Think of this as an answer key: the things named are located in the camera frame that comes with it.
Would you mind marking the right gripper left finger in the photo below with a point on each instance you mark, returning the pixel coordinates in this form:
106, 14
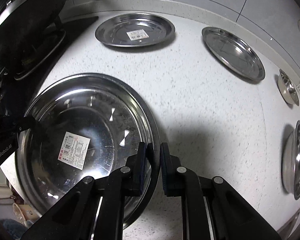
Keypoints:
94, 208

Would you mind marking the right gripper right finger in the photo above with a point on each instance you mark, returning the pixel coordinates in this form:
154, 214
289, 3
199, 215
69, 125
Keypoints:
211, 208

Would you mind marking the plain steel plate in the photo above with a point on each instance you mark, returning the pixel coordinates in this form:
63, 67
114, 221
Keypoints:
234, 53

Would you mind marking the large steel plate with label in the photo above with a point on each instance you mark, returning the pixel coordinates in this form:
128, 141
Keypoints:
85, 125

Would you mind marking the small steel bowl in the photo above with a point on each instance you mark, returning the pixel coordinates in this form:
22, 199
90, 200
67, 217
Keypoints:
287, 89

